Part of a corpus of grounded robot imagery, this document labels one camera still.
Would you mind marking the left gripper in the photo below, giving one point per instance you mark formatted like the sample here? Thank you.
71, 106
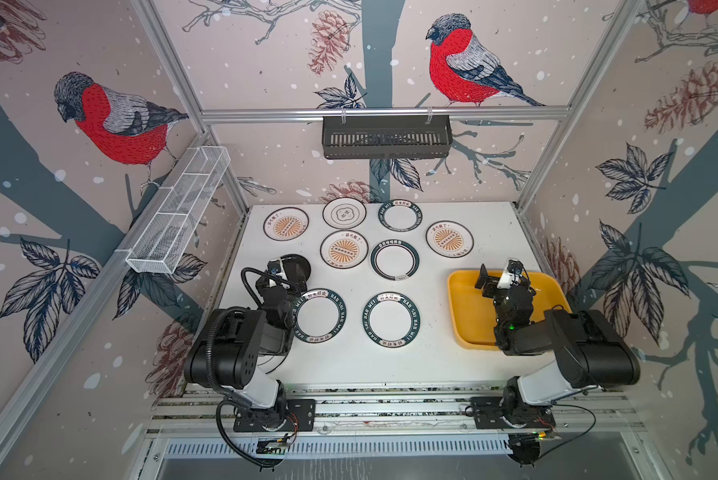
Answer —
285, 278

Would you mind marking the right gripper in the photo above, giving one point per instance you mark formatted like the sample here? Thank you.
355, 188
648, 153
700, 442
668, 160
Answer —
503, 287

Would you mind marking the yellow plastic bin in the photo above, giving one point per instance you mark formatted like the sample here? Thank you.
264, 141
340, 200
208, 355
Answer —
474, 317

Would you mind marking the green lettered rim plate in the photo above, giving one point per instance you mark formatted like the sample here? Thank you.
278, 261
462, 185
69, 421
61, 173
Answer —
321, 314
391, 320

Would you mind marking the orange sunburst plate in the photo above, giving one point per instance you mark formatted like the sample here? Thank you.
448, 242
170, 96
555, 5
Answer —
344, 249
286, 224
449, 239

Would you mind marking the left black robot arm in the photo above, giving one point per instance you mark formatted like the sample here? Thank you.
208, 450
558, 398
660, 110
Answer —
225, 356

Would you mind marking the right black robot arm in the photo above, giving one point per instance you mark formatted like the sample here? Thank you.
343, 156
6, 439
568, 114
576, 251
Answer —
588, 352

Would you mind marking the small black plate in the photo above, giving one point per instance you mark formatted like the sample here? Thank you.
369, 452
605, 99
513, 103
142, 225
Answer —
296, 269

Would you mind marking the white plate grey emblem back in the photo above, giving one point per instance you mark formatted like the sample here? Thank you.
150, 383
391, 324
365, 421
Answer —
344, 213

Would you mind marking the dark green rim plate back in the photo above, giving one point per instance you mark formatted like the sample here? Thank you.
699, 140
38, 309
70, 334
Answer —
400, 215

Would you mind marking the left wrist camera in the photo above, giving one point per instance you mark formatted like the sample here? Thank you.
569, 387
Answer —
277, 268

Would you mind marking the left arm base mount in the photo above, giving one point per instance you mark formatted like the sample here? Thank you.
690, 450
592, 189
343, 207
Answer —
297, 414

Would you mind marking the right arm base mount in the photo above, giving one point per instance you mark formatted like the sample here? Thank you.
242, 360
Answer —
493, 413

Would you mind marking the white mesh wall shelf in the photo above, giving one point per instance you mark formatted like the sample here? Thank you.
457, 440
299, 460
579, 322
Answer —
168, 233

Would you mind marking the black wire wall basket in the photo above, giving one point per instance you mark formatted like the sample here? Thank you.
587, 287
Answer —
392, 137

